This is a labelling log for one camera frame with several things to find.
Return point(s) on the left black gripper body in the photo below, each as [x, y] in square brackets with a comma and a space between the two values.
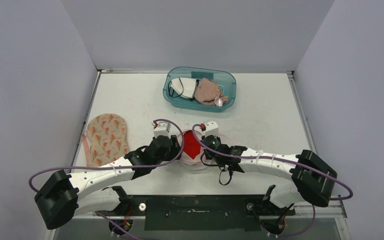
[172, 153]

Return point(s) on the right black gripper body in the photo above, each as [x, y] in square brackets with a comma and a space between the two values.
[206, 143]

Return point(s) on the red bra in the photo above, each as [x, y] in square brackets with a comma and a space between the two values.
[191, 146]

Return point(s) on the white mesh laundry bag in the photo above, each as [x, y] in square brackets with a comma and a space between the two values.
[197, 164]

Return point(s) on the beige bra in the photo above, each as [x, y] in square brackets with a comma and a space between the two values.
[209, 93]

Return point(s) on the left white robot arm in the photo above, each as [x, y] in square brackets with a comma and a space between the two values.
[59, 198]

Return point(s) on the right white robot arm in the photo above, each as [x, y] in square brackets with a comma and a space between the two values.
[310, 178]

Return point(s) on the white bra with black trim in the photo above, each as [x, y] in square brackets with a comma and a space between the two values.
[183, 87]

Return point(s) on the floral beige laundry bag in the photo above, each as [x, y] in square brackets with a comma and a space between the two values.
[105, 140]

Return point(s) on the teal plastic bin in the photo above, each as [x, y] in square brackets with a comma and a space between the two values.
[224, 79]

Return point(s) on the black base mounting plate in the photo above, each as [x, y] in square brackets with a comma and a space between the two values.
[200, 212]

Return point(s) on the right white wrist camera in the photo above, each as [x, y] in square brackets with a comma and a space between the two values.
[210, 128]

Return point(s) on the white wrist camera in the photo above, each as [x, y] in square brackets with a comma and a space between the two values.
[210, 128]
[162, 129]

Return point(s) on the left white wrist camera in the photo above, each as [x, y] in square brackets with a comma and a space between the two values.
[162, 129]

